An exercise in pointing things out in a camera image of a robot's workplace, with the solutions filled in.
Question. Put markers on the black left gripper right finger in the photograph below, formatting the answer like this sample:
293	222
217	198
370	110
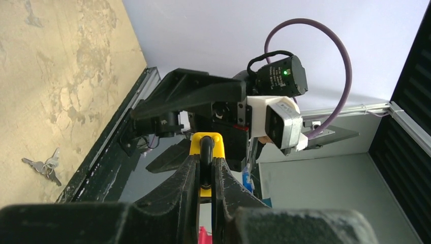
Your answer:
240	217

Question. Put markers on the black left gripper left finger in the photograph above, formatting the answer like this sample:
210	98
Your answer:
168	214

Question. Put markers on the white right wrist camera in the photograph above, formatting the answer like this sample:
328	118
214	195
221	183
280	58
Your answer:
279	119

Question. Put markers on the yellow padlock black shackle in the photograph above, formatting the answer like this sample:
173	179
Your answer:
209	146

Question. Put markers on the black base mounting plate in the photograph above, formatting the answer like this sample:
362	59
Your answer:
105	169

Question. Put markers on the silver keys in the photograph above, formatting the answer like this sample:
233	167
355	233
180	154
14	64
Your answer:
48	167

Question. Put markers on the aluminium frame rail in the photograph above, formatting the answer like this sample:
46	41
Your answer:
353	131

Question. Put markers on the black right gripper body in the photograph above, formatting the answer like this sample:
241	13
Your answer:
221	117

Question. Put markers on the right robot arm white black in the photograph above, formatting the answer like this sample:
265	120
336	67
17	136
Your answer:
243	109

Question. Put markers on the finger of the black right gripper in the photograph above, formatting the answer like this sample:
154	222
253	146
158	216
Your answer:
171	159
181	89

